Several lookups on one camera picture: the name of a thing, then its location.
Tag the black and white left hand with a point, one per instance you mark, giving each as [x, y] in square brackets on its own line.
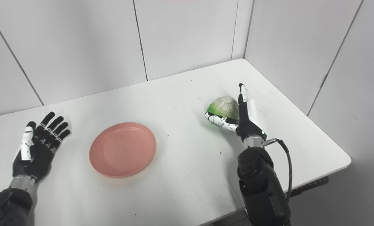
[38, 157]

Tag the black and white right hand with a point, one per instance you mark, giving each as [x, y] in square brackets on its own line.
[248, 125]

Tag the green and white toy cabbage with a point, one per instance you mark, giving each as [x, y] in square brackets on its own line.
[224, 106]

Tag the pink round plate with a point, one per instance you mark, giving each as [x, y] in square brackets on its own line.
[122, 150]

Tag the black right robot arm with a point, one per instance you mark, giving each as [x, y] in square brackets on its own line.
[262, 188]

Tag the black table frame bar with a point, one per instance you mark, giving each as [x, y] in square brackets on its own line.
[312, 185]

